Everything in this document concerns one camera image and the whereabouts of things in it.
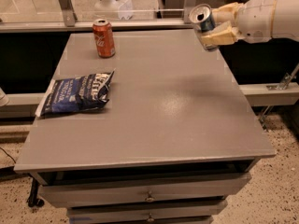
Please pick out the orange coca-cola can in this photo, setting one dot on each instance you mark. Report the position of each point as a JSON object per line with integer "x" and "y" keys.
{"x": 103, "y": 37}

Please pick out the white pedestal base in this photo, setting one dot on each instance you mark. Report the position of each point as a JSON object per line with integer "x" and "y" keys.
{"x": 114, "y": 9}

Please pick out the black caster wheel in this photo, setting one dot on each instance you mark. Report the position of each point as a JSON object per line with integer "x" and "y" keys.
{"x": 33, "y": 200}

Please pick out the blue chips bag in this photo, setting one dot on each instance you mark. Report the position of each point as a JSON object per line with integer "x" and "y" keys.
{"x": 76, "y": 94}

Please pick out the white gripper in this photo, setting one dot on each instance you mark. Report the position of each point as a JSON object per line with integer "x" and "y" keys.
{"x": 256, "y": 19}

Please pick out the top grey drawer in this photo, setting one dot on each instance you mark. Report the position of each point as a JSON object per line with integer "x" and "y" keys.
{"x": 145, "y": 190}

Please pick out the grey drawer cabinet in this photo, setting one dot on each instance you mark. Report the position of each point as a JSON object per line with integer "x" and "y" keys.
{"x": 173, "y": 110}

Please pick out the blue silver redbull can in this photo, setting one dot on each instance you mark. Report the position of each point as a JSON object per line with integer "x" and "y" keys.
{"x": 202, "y": 22}

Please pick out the grey drawer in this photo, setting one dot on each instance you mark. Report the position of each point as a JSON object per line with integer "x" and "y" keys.
{"x": 145, "y": 190}
{"x": 145, "y": 211}

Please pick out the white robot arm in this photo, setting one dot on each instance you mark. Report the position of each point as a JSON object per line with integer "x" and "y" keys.
{"x": 285, "y": 21}

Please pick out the left metal rail bracket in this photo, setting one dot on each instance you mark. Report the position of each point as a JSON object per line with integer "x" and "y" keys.
{"x": 68, "y": 12}

